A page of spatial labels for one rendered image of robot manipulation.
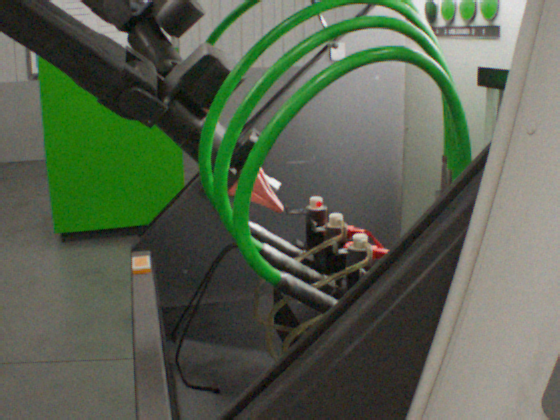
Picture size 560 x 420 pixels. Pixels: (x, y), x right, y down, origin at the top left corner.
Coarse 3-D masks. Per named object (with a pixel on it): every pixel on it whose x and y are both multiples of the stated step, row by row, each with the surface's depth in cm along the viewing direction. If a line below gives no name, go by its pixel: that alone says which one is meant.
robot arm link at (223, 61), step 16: (208, 48) 69; (192, 64) 68; (208, 64) 68; (224, 64) 68; (160, 80) 73; (176, 80) 69; (192, 80) 69; (208, 80) 69; (240, 80) 70; (128, 96) 66; (144, 96) 67; (160, 96) 70; (192, 96) 70; (208, 96) 70; (128, 112) 67; (144, 112) 68; (160, 112) 68
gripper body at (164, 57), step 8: (152, 48) 85; (160, 48) 85; (168, 48) 85; (144, 56) 86; (152, 56) 85; (160, 56) 84; (168, 56) 85; (176, 56) 85; (160, 64) 81; (168, 64) 81; (160, 72) 82
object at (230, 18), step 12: (252, 0) 79; (408, 0) 75; (240, 12) 79; (420, 12) 76; (228, 24) 80; (216, 36) 81; (444, 108) 79; (444, 120) 79; (444, 132) 80; (444, 144) 80; (444, 156) 81
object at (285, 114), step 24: (384, 48) 49; (408, 48) 50; (336, 72) 48; (432, 72) 51; (312, 96) 49; (456, 96) 52; (288, 120) 49; (456, 120) 53; (264, 144) 49; (456, 144) 54; (240, 192) 49; (240, 216) 50; (240, 240) 50; (264, 264) 52; (288, 288) 52; (312, 288) 54
